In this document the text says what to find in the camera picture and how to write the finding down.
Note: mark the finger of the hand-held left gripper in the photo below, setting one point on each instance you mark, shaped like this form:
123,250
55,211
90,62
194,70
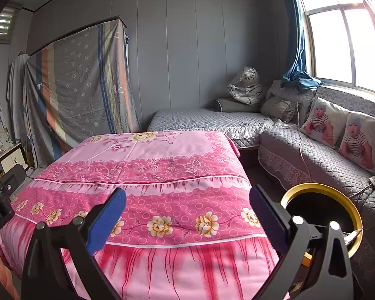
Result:
3,190

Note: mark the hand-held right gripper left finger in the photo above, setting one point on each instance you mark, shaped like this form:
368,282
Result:
107,218

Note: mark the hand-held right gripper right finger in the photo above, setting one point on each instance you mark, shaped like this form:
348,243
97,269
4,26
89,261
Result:
267,218

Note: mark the black bin with yellow rim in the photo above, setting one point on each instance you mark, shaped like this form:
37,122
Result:
318,187

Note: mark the person's left hand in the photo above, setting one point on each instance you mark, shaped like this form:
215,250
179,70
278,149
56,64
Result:
0,275

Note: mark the white low cabinet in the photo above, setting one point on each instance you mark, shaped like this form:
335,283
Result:
11,159

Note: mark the pink floral blanket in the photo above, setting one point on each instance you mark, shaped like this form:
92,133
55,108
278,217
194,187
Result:
175,178

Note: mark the grey quilted sofa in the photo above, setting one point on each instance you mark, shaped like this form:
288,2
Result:
325,165

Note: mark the white hanging cloth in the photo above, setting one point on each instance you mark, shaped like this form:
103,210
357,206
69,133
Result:
17,93

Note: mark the baby print pillow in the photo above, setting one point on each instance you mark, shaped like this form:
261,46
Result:
322,122
359,140

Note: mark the grey cushion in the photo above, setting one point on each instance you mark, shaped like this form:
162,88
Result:
278,107

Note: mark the grey bolster pillow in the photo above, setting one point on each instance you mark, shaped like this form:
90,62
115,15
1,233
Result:
234,105

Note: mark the grey quilted daybed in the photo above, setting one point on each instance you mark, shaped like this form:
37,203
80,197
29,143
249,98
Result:
200,118

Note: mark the striped grey bed sheet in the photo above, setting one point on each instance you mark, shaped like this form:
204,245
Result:
81,84

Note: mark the tiger plush in plastic bag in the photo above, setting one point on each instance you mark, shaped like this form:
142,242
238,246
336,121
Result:
247,84

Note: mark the window blind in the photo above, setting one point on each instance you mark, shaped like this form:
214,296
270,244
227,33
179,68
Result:
1,25

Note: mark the window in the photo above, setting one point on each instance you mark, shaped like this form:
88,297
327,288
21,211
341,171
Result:
331,43

